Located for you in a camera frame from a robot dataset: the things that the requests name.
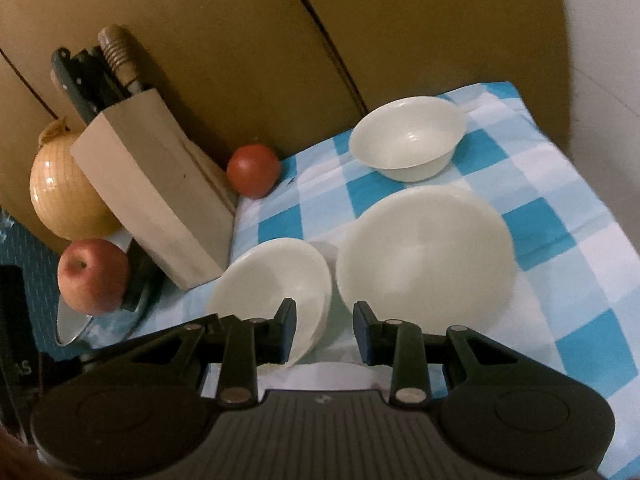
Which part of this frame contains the cream bowl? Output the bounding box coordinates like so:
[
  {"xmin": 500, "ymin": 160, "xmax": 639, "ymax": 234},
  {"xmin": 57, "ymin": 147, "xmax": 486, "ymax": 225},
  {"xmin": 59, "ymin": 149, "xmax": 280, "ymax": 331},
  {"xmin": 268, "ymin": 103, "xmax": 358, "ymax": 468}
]
[
  {"xmin": 348, "ymin": 96, "xmax": 467, "ymax": 182},
  {"xmin": 206, "ymin": 239, "xmax": 333, "ymax": 366},
  {"xmin": 336, "ymin": 185, "xmax": 516, "ymax": 333}
]

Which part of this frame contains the yellow netted pomelo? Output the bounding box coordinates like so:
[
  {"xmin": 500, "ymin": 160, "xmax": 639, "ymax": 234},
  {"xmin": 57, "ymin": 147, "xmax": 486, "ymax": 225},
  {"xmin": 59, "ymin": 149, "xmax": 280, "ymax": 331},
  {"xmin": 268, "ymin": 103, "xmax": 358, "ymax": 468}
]
[{"xmin": 29, "ymin": 116, "xmax": 123, "ymax": 241}]

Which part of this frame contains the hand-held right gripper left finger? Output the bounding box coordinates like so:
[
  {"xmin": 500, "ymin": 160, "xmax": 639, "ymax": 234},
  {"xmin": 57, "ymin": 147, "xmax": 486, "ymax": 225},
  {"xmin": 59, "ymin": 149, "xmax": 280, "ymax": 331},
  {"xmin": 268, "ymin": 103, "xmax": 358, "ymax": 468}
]
[{"xmin": 107, "ymin": 298, "xmax": 300, "ymax": 407}]

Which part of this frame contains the dark handle knife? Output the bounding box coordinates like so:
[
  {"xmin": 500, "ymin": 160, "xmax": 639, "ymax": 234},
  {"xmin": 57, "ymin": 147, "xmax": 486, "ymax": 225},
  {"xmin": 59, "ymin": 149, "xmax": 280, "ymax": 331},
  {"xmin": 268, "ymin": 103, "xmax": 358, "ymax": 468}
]
[{"xmin": 50, "ymin": 48, "xmax": 98, "ymax": 126}]

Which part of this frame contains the teal textured panel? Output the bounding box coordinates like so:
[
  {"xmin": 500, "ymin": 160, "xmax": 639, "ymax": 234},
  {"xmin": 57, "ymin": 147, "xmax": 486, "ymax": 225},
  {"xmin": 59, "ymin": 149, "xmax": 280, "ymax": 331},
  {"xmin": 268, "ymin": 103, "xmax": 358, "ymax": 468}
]
[{"xmin": 0, "ymin": 206, "xmax": 67, "ymax": 313}]

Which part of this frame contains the large floral plate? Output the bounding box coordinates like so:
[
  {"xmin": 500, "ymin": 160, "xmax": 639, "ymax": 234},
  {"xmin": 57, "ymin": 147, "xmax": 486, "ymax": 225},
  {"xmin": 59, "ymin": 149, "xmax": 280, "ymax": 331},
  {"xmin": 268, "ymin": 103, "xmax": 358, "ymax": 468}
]
[{"xmin": 257, "ymin": 357, "xmax": 396, "ymax": 392}]

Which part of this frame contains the wooden knife block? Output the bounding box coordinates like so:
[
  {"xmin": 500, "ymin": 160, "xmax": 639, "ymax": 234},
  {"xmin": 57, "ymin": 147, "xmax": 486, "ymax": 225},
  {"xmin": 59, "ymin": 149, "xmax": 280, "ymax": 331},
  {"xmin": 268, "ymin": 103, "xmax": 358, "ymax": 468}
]
[{"xmin": 70, "ymin": 87, "xmax": 239, "ymax": 291}]

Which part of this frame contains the metal pot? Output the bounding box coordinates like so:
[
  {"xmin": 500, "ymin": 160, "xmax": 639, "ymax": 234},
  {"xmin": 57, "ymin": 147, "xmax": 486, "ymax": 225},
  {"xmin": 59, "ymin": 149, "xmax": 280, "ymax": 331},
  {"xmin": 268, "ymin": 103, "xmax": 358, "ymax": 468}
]
[{"xmin": 80, "ymin": 245, "xmax": 163, "ymax": 361}]

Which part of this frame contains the glass pot lid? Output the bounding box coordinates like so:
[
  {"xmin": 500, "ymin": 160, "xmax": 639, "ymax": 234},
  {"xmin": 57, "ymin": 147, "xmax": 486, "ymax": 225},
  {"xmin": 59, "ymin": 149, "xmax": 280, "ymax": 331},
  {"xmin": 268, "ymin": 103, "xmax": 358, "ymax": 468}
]
[{"xmin": 54, "ymin": 287, "xmax": 151, "ymax": 347}]

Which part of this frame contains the red yellow apple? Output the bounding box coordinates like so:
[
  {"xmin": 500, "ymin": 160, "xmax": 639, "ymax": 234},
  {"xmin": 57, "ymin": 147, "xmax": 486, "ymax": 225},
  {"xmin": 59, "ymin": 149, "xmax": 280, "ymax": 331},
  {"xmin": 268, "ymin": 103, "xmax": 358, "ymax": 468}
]
[{"xmin": 57, "ymin": 238, "xmax": 132, "ymax": 315}]

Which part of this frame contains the blue white checkered tablecloth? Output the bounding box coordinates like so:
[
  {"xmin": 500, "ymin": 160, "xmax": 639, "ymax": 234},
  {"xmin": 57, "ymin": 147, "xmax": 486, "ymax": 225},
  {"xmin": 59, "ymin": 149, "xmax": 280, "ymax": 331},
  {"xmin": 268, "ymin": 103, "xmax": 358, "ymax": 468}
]
[{"xmin": 85, "ymin": 80, "xmax": 640, "ymax": 480}]

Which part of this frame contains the wooden cabinet door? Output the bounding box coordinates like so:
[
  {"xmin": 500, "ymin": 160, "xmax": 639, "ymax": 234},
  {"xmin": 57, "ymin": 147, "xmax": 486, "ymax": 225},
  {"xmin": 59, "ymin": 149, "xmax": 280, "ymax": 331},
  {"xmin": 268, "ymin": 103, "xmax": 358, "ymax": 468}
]
[
  {"xmin": 0, "ymin": 0, "xmax": 373, "ymax": 221},
  {"xmin": 0, "ymin": 52, "xmax": 57, "ymax": 221},
  {"xmin": 279, "ymin": 0, "xmax": 574, "ymax": 154}
]

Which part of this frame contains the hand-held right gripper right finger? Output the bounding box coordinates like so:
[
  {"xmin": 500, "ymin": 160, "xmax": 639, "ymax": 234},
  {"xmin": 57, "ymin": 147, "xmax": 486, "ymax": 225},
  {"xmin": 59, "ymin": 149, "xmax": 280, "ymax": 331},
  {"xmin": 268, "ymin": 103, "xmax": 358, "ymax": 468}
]
[{"xmin": 353, "ymin": 301, "xmax": 551, "ymax": 407}]

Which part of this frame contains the red tomato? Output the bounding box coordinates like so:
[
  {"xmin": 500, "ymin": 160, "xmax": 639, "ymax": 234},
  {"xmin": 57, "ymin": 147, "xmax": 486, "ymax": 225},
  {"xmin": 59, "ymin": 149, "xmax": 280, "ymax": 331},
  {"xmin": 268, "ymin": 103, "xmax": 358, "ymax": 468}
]
[{"xmin": 226, "ymin": 144, "xmax": 281, "ymax": 199}]

